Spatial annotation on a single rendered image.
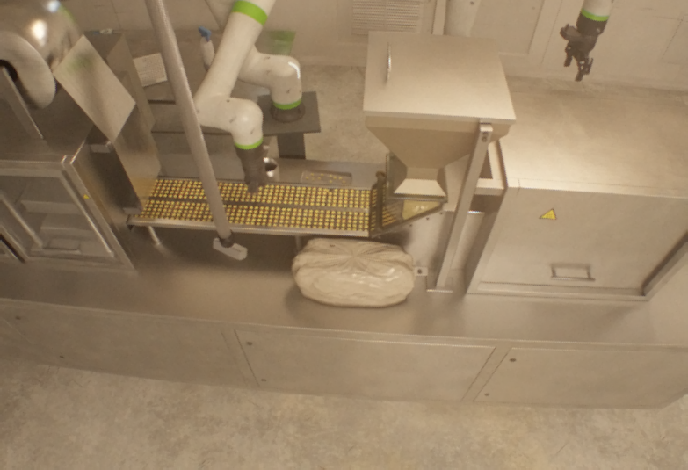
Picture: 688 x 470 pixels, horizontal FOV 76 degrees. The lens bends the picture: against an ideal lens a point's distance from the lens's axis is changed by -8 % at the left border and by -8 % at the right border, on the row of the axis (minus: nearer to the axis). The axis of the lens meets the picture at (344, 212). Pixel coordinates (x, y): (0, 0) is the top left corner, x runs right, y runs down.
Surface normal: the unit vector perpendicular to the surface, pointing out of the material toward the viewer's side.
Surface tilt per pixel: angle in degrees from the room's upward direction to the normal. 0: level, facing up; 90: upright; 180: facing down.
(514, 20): 90
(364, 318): 0
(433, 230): 90
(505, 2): 90
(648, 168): 0
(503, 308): 0
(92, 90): 71
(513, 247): 90
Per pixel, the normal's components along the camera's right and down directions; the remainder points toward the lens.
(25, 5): 0.43, -0.55
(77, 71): 0.94, -0.15
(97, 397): 0.00, -0.63
